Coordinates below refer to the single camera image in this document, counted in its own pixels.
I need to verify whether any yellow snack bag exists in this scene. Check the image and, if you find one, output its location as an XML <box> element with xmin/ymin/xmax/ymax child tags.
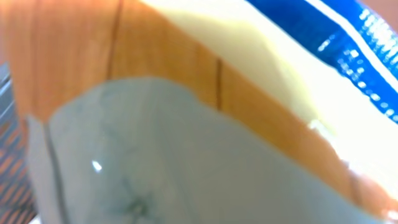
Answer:
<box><xmin>0</xmin><ymin>0</ymin><xmax>398</xmax><ymax>220</ymax></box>

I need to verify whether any white bamboo print tube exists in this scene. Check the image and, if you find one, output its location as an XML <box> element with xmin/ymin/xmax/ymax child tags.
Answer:
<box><xmin>27</xmin><ymin>78</ymin><xmax>378</xmax><ymax>224</ymax></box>

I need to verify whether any dark grey plastic basket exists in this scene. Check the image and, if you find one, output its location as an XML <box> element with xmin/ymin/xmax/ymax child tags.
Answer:
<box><xmin>1</xmin><ymin>63</ymin><xmax>37</xmax><ymax>224</ymax></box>

